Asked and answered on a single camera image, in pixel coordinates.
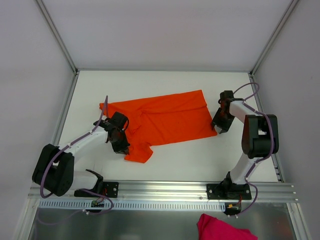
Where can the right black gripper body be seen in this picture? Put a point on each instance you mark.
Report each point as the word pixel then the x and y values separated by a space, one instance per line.
pixel 222 123

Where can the aluminium frame post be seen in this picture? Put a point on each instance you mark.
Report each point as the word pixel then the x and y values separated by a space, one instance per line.
pixel 56 35
pixel 275 34

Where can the orange t-shirt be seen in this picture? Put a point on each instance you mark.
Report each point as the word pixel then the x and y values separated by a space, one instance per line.
pixel 162 120

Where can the right aluminium frame post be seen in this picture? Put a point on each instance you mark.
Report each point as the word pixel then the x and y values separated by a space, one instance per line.
pixel 275 34

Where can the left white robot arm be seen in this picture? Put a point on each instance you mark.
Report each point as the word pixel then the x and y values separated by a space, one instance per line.
pixel 55 169

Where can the slotted white cable duct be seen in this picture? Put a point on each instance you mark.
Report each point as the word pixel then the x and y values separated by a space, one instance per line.
pixel 142 205

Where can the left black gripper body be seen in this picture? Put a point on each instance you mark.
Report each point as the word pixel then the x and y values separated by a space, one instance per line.
pixel 121 144

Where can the aluminium mounting rail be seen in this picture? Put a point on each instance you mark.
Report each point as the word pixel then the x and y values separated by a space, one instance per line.
pixel 194 190

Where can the left aluminium frame post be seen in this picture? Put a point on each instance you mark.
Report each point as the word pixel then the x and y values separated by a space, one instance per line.
pixel 56 35

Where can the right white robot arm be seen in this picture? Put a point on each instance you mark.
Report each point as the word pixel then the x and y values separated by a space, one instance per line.
pixel 260 140

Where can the pink t-shirt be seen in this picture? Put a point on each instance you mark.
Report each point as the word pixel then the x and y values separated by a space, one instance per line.
pixel 211 228

